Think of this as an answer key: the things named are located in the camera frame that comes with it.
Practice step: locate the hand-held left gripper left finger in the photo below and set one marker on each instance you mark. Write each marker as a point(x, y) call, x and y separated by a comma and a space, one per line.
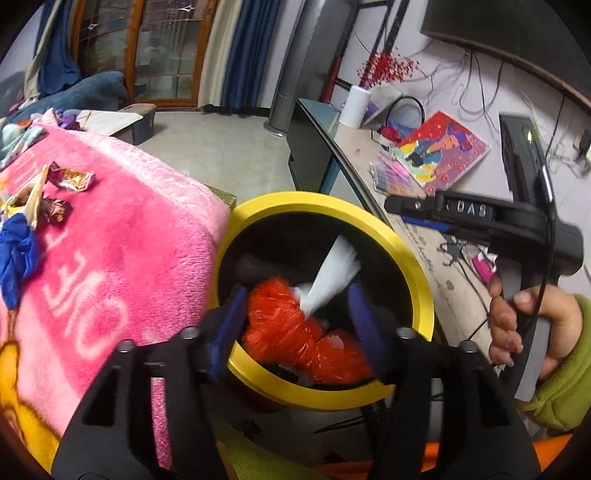
point(226, 332)

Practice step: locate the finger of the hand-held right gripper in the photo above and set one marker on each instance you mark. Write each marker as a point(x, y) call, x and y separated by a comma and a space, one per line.
point(429, 223)
point(415, 205)

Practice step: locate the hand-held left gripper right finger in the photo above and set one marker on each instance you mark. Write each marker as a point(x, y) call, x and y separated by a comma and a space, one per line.
point(364, 323)

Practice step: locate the red plastic bag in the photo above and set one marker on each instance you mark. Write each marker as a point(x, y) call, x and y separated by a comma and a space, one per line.
point(286, 327)

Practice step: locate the white foam fruit net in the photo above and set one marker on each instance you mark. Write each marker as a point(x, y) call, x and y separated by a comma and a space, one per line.
point(332, 272)

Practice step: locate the yellow rimmed black trash bin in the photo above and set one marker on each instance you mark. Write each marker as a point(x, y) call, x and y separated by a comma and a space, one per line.
point(323, 203)

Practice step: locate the dark brown candy wrapper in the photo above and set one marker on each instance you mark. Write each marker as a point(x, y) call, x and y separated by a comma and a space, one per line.
point(55, 211)

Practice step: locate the blue plastic bag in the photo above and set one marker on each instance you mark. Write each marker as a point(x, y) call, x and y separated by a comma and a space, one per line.
point(18, 251)

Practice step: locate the person's right forearm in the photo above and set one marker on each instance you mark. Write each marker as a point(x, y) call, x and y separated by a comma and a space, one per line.
point(568, 397)

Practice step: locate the person's right hand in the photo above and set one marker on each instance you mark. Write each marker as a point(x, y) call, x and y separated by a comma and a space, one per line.
point(563, 323)

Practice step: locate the colourful bead organiser box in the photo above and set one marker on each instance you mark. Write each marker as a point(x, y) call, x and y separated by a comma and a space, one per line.
point(392, 177)

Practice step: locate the colourful figure painting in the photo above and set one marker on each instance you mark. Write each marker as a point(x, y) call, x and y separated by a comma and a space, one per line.
point(443, 152)

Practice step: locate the pink plastic object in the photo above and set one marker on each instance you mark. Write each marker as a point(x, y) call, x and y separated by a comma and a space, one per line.
point(484, 268)

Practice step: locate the black set-top box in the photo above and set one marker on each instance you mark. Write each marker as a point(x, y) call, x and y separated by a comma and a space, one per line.
point(519, 157)

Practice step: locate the red cloth bundle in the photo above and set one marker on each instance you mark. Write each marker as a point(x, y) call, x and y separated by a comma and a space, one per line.
point(392, 133)

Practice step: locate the long television cabinet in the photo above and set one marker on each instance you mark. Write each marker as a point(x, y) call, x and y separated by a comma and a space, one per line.
point(360, 152)

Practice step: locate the white paper roll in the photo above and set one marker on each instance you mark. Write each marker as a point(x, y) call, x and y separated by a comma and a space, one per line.
point(355, 106)

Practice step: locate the person's green garment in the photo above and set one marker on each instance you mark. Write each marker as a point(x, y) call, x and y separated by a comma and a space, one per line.
point(263, 454)

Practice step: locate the red berry branches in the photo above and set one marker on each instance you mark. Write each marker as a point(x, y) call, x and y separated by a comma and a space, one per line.
point(388, 67)

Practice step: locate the pink printed blanket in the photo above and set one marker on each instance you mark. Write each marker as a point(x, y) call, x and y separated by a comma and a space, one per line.
point(138, 221)

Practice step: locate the grey tower air conditioner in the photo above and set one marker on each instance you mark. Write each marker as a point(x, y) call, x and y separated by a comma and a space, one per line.
point(304, 60)

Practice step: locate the orange brown candy wrapper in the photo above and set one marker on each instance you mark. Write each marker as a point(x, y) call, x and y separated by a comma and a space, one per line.
point(71, 177)

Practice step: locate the blue curtain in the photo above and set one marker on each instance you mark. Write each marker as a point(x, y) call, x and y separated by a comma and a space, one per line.
point(249, 50)
point(53, 46)

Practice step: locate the orange cloth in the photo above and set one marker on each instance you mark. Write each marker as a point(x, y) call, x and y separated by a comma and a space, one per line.
point(563, 454)

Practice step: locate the beige snack wrapper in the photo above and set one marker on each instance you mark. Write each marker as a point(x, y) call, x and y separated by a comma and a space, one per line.
point(32, 198)

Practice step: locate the white topped coffee table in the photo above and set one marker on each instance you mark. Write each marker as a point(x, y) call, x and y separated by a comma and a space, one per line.
point(106, 122)

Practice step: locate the purple plastic bag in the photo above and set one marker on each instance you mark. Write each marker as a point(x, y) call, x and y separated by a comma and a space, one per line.
point(68, 120)

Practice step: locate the blue patterned sofa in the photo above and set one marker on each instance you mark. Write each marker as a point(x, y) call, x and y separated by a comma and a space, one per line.
point(92, 90)

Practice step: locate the light blue printed blanket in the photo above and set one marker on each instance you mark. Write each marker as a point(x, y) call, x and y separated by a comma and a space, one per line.
point(23, 143)

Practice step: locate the wooden framed glass door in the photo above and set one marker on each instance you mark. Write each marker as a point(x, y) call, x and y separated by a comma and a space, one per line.
point(152, 46)

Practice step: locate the black wall television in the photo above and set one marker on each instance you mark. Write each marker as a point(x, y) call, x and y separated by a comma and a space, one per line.
point(508, 27)

